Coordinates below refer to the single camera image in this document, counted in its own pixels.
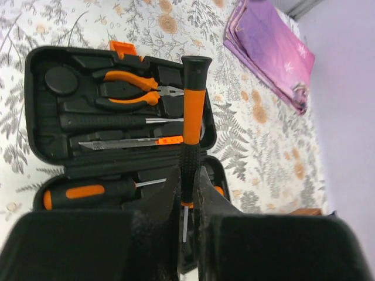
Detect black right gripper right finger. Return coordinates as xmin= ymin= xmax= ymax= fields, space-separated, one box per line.
xmin=195 ymin=167 xmax=373 ymax=280

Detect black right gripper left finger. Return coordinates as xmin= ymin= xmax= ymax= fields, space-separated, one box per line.
xmin=1 ymin=167 xmax=181 ymax=280

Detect black orange handled screwdriver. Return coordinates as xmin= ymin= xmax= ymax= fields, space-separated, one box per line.
xmin=42 ymin=177 xmax=166 ymax=210

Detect black plastic tool case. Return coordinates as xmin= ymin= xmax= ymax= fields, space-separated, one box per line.
xmin=25 ymin=39 xmax=232 ymax=272

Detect small steel hammer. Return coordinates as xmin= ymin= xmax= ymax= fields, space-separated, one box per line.
xmin=60 ymin=114 xmax=183 ymax=132

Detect orange black long-nose pliers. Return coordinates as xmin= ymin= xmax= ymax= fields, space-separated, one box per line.
xmin=92 ymin=70 xmax=183 ymax=112

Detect small black orange screwdriver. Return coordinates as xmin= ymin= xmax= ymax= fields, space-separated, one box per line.
xmin=180 ymin=56 xmax=212 ymax=242

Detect orange compartment tray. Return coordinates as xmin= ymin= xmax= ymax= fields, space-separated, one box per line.
xmin=290 ymin=208 xmax=323 ymax=216

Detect purple folded cloth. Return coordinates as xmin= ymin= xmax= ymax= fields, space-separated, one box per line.
xmin=223 ymin=1 xmax=315 ymax=115

